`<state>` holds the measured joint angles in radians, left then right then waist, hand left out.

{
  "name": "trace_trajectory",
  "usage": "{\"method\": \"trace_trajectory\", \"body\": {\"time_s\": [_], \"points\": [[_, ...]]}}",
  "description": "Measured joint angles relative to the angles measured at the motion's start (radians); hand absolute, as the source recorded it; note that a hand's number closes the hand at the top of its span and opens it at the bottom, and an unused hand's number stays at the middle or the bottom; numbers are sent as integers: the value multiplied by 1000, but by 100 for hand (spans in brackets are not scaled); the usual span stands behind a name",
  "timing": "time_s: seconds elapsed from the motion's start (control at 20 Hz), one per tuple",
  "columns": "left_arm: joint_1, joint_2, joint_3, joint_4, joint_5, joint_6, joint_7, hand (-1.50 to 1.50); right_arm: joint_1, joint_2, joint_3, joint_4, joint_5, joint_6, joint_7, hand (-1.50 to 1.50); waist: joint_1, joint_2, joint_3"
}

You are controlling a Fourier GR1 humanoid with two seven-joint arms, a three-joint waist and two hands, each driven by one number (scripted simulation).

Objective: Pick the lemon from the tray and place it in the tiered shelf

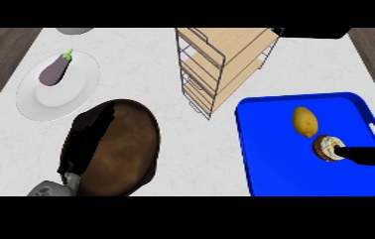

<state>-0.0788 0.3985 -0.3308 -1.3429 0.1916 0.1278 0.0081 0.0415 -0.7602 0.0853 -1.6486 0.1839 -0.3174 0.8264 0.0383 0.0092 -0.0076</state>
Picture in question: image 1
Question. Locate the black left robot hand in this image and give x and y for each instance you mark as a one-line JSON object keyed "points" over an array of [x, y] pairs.
{"points": [[87, 140]]}

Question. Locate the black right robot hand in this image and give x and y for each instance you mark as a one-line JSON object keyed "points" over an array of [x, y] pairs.
{"points": [[358, 154]]}

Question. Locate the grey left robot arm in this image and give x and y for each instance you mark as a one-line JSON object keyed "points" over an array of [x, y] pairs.
{"points": [[54, 188]]}

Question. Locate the blue tray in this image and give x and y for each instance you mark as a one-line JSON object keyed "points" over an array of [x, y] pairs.
{"points": [[304, 143]]}

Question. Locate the yellow lemon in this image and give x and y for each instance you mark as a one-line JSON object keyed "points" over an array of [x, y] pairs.
{"points": [[304, 121]]}

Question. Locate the brown white-frosted cupcake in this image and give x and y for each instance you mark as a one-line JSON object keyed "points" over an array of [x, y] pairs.
{"points": [[326, 147]]}

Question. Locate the white round plate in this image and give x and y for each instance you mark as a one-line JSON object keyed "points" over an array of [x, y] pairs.
{"points": [[57, 86]]}

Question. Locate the purple eggplant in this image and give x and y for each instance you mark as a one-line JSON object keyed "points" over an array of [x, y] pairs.
{"points": [[54, 70]]}

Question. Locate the grey round object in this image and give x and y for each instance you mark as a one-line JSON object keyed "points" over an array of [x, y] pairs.
{"points": [[73, 30]]}

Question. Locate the black appliance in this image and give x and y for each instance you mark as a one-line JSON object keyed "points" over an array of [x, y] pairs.
{"points": [[311, 32]]}

